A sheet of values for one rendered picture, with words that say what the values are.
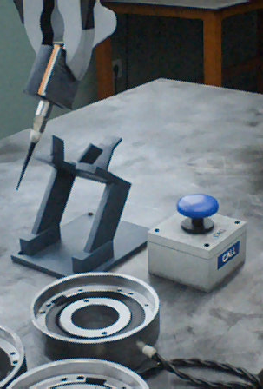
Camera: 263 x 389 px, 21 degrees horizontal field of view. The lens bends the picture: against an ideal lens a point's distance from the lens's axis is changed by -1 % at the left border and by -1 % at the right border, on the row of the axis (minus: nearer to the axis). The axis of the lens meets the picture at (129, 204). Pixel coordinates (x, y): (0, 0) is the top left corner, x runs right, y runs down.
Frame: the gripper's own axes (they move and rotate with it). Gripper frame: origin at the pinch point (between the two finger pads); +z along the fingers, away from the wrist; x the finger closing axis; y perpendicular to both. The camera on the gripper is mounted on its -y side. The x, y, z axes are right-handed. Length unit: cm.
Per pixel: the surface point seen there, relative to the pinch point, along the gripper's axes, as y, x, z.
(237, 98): 60, 14, 20
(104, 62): 167, 135, 49
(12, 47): 131, 148, 36
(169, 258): 1.5, -10.9, 17.5
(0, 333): -17.4, -7.9, 16.5
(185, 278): 1.5, -12.7, 19.1
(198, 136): 38.5, 9.1, 20.0
